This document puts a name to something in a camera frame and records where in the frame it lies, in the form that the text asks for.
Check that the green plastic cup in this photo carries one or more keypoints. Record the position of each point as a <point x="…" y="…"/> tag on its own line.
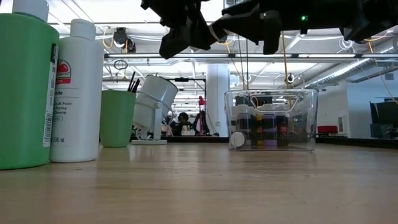
<point x="116" y="118"/>

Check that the black monitor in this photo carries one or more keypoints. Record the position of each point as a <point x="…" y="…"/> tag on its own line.
<point x="384" y="119"/>

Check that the red stand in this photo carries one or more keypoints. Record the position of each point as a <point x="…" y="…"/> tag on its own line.
<point x="202" y="101"/>

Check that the dark brown paint bottle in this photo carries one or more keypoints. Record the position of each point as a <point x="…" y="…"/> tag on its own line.
<point x="282" y="130"/>

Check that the grey-brown paint bottle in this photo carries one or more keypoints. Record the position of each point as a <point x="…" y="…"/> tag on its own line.
<point x="244" y="123"/>

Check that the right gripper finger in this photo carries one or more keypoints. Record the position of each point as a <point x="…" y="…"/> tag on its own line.
<point x="183" y="40"/>
<point x="174" y="12"/>

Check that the small black ceiling reel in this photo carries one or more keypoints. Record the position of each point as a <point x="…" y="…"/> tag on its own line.
<point x="290" y="77"/>

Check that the white mug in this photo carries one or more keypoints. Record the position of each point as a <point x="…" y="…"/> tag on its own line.
<point x="158" y="93"/>

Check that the yellow paint bottle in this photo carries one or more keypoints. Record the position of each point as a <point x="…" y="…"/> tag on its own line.
<point x="258" y="124"/>

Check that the red box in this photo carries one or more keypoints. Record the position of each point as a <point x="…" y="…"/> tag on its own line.
<point x="327" y="129"/>

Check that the thin short black paintbrush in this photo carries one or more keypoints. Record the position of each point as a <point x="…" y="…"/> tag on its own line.
<point x="132" y="81"/>

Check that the clear plastic bin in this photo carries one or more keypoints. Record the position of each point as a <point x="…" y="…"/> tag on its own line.
<point x="301" y="130"/>

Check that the long ceiling light bar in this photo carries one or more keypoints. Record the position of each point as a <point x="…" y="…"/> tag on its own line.
<point x="140" y="55"/>

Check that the background black robot arm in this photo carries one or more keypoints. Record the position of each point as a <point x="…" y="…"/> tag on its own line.
<point x="201" y="123"/>

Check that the large green paint bottle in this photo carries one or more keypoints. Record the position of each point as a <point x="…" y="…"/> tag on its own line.
<point x="25" y="93"/>

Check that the person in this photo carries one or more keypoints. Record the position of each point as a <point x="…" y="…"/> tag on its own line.
<point x="183" y="121"/>

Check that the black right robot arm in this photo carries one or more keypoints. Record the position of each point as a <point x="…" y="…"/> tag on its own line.
<point x="342" y="12"/>

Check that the large white paint bottle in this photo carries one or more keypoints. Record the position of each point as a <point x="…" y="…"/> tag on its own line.
<point x="81" y="124"/>

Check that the silver ventilation duct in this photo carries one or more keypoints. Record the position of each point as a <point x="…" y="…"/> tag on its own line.
<point x="342" y="73"/>

